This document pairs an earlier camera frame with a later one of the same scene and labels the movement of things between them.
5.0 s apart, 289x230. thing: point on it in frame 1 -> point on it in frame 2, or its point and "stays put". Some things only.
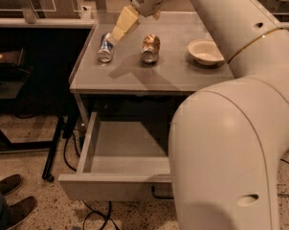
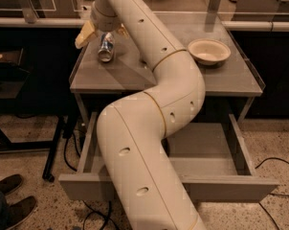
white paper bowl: x=205 y=52 stays put
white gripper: x=146 y=1 -> x=105 y=23
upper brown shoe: x=10 y=184 stays put
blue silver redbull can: x=105 y=51 stays put
